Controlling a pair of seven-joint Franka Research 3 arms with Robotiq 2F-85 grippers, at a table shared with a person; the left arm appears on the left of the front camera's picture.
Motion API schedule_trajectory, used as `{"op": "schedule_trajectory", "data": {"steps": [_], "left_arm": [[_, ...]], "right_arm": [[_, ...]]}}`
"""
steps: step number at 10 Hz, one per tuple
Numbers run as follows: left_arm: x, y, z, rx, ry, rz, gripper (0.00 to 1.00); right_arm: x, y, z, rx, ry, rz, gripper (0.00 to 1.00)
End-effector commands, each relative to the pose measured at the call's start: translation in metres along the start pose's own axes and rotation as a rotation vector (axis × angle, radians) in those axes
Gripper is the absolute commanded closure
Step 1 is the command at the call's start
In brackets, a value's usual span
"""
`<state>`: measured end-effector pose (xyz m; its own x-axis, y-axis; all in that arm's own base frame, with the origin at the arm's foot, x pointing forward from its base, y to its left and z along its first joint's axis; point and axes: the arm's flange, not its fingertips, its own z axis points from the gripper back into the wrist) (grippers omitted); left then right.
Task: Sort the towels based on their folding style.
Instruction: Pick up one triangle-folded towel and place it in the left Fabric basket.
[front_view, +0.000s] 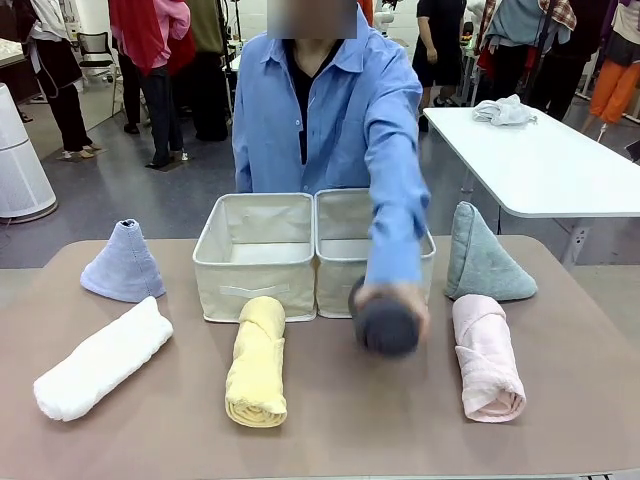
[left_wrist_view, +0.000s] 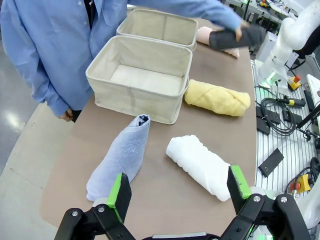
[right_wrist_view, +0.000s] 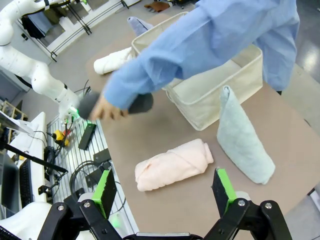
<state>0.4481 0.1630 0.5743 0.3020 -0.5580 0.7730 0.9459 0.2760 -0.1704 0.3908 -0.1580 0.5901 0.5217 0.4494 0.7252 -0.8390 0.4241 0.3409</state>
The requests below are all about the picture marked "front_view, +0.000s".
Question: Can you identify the person's left hand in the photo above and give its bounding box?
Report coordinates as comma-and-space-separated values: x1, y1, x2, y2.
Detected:
360, 281, 433, 345

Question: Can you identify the dark grey towel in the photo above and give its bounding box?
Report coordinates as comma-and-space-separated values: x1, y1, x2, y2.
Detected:
347, 277, 422, 358

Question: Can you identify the grey-green cone towel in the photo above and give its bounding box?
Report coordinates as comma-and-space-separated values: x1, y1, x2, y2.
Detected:
443, 200, 539, 302

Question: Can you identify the yellow towel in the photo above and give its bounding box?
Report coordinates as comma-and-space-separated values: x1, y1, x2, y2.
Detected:
224, 295, 289, 429

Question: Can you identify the white towel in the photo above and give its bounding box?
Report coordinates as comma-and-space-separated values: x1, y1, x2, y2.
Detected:
33, 295, 175, 423

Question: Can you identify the person's left forearm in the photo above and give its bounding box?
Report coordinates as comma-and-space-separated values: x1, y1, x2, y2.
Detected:
364, 184, 434, 296

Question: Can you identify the cream fabric storage bin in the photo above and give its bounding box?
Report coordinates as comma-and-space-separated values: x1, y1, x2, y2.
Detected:
313, 187, 437, 320
192, 192, 319, 324

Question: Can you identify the pink rolled towel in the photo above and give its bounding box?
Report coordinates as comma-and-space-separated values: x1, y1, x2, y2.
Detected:
451, 293, 527, 424

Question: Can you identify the person in blue shirt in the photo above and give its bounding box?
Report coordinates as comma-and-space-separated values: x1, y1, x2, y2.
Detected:
231, 0, 436, 301

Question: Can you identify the white background table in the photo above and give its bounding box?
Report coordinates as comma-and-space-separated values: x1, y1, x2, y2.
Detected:
422, 104, 640, 266

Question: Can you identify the crumpled white cloth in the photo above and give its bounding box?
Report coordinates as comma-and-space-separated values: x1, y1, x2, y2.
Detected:
472, 93, 539, 126

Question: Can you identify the bystander in black shorts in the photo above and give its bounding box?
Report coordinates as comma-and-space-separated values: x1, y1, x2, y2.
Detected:
412, 0, 470, 109

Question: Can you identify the lavender cone folded towel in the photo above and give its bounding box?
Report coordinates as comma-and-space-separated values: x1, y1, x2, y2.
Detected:
79, 218, 167, 304

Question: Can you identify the hanging grey-blue garment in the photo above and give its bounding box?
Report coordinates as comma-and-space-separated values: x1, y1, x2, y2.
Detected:
477, 0, 576, 59

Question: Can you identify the mannequin in orange trousers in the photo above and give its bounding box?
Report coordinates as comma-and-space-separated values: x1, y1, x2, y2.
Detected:
582, 0, 640, 136

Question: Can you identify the bystander in olive top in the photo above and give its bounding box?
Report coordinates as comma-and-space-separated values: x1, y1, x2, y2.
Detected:
189, 0, 236, 143

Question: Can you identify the bystander with red garment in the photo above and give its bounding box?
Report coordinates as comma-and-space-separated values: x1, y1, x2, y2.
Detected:
108, 0, 197, 170

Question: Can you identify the black mesh office chair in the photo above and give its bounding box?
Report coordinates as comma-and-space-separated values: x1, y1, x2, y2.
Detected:
77, 31, 124, 117

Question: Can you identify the white cylindrical air purifier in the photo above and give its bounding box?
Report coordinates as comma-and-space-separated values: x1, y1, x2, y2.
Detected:
0, 82, 59, 220

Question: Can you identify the bystander in black clothes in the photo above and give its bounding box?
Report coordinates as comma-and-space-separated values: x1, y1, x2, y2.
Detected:
14, 0, 104, 161

